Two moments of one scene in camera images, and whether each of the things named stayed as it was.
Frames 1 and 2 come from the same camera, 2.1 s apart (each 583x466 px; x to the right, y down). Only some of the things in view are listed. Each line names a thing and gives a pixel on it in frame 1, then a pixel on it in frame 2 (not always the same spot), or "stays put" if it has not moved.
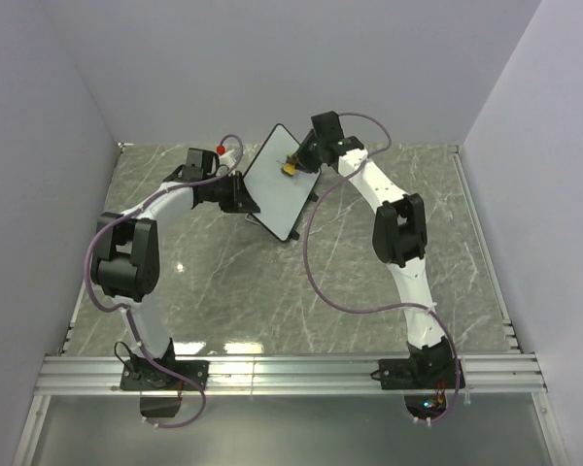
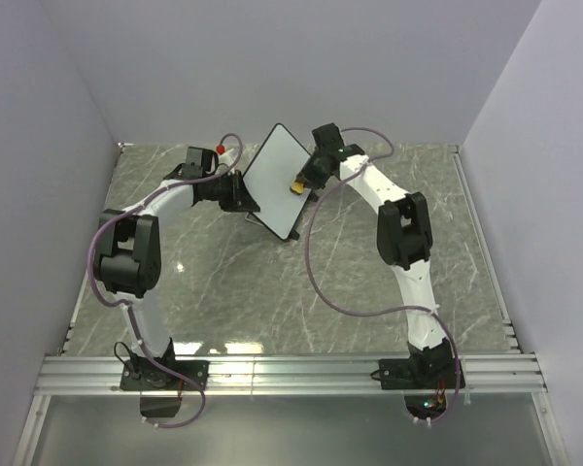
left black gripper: x=241 y=201 stays put
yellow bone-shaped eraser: x=290 y=168 to x=297 y=186
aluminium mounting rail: x=243 y=375 stays put
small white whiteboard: x=281 y=197 stays put
